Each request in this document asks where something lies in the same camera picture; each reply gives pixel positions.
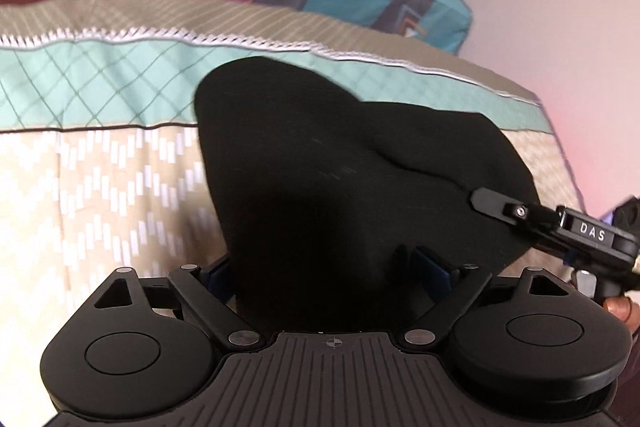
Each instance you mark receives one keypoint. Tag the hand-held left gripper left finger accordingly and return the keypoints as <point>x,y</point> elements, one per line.
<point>214,281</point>

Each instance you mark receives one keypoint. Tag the patterned yellow teal bedspread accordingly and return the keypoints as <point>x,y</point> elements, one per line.
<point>100,157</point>

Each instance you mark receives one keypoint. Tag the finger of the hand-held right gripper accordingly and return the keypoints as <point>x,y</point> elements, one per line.
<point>505,207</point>

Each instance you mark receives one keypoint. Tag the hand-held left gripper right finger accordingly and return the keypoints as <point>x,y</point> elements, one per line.
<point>431,269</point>

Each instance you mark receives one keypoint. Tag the black pants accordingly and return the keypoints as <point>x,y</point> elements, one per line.
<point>340,187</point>

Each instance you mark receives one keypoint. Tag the person's right hand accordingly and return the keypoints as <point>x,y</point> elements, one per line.
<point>624,309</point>

